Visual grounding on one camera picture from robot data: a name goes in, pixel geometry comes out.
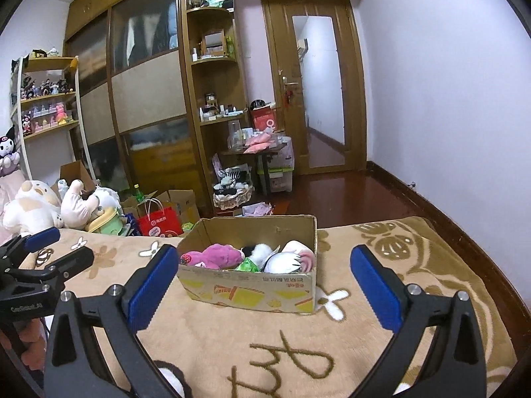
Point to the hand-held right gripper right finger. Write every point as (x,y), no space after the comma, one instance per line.
(375,288)

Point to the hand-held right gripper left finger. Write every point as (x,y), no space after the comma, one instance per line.
(151,288)

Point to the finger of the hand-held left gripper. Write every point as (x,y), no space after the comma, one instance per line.
(43,238)
(70,263)

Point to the pink bear plush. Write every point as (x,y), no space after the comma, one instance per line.
(220,255)

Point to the green tissue packet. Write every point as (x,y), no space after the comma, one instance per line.
(249,265)

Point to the black and white plush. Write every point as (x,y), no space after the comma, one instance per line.
(261,253)

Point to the person's left hand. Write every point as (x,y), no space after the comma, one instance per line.
(31,340)

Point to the cream cat plush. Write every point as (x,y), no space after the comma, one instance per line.
(29,205)

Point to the white pink plush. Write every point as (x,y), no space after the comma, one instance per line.
(79,207)

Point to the green container with yellow lid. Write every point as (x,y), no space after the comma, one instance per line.
(106,222)

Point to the red paper bag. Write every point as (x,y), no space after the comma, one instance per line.
(159,224)

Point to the blue packages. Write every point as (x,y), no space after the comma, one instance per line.
(132,226)

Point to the cardboard box behind plush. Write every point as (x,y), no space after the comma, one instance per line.
(74,174)

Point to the large open cardboard box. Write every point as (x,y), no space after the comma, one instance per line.
(182,205)

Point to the black purple plush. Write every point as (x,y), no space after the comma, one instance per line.
(8,149)

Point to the green bottle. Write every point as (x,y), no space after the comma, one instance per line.
(137,190)

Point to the beige floral blanket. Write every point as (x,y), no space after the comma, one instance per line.
(257,340)

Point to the wicker basket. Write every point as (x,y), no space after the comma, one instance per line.
(232,201)

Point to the striped clothes pile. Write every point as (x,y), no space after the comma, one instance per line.
(232,178)

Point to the white rack with figurines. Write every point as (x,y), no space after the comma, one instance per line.
(49,97)

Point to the plastic storage box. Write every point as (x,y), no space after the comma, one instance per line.
(280,174)

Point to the small dark table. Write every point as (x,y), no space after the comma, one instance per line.
(263,157)

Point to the clear plastic jar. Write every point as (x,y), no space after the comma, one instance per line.
(235,137)

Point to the wooden wardrobe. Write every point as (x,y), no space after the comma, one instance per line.
(141,91)

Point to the pink packets pile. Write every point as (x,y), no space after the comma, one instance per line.
(257,139)

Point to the red gift bag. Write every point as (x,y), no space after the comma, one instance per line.
(263,118)

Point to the wooden corner shelf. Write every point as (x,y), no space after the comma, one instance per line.
(220,83)

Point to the small table mirror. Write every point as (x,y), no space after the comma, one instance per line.
(213,41)

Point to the wooden door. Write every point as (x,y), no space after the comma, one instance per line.
(282,49)

